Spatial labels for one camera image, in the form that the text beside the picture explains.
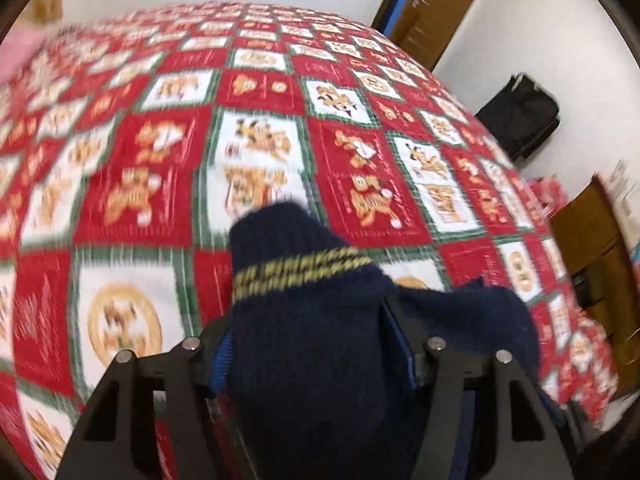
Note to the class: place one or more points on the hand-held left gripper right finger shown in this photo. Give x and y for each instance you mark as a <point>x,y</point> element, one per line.
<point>400,345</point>

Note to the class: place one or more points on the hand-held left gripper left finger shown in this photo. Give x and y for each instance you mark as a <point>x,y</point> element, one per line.
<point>221,362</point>

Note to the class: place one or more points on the navy striped knit garment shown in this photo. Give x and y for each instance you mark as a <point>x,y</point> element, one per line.
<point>310,340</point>

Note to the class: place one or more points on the red bear printed blanket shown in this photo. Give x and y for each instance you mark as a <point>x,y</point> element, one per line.
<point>165,185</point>

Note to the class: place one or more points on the brown wooden cabinet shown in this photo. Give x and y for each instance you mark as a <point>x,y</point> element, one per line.
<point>595,240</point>

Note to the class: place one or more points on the black bag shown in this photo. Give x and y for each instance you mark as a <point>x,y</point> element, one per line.
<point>522,117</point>

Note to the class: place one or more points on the white paper stack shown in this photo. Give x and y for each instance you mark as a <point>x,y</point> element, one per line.
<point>625,195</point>

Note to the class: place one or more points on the brown wooden door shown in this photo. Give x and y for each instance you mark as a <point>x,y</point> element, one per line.
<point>435,5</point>

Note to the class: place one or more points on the pink folded blanket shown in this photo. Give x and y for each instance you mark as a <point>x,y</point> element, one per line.
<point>17,55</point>

